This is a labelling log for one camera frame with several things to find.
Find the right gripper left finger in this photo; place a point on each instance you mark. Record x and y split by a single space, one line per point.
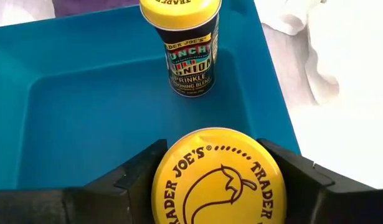
69 205

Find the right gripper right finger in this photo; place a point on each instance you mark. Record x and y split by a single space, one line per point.
334 205

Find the yellow lidded spice jar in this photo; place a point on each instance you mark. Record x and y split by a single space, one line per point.
191 62
219 186

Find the blue plastic tray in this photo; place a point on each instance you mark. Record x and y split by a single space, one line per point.
85 109

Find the white cloth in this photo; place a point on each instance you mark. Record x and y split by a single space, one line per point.
350 46

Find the purple cloth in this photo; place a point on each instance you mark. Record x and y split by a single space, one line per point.
94 6

